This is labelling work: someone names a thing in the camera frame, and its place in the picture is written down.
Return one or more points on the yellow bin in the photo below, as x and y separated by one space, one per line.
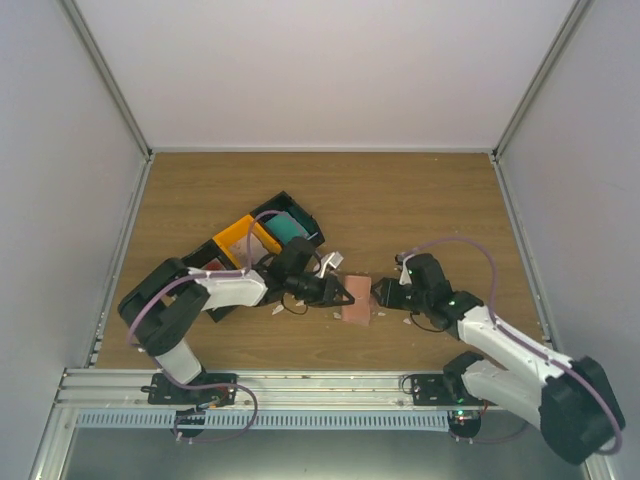
239 229

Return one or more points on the black bin with teal cards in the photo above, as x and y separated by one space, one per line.
283 203

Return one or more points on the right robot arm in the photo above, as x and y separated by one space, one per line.
570 402

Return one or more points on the teal cards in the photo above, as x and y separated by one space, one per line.
284 228

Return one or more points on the pale pink cards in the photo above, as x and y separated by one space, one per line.
246 252

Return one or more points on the grey slotted cable duct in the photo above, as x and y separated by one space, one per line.
268 420

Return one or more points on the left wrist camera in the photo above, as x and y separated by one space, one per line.
328 263

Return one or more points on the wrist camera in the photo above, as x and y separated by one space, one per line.
401 263
328 263

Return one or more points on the red and white cards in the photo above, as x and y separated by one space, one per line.
215 265

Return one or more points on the white debris pile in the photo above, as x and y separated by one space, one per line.
300 308

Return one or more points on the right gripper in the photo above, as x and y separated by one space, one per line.
389 299

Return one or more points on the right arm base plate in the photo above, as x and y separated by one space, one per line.
430 389

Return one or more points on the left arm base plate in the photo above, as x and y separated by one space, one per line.
161 391

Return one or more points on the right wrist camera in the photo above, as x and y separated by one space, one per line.
401 263

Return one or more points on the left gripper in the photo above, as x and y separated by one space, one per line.
327 293

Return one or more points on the aluminium mounting rail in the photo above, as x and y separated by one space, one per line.
275 390

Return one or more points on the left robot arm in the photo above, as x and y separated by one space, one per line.
162 308

